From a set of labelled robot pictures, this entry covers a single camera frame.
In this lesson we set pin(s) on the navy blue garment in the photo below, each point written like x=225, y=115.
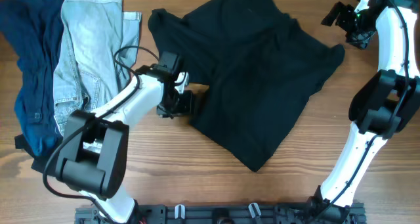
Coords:
x=34, y=30

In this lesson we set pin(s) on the light blue denim shorts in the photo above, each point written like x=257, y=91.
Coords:
x=96, y=32

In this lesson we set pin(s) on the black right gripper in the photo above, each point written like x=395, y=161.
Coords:
x=343, y=17

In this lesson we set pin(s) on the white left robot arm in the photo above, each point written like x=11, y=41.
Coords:
x=93, y=156

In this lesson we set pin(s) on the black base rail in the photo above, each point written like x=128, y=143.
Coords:
x=253, y=213

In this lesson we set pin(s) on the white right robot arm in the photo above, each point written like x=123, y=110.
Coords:
x=383, y=106

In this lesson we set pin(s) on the black shorts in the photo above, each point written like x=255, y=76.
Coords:
x=259, y=66

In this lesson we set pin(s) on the black garment under pile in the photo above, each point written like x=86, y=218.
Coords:
x=42, y=151

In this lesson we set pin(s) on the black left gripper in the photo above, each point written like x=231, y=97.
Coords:
x=183, y=103

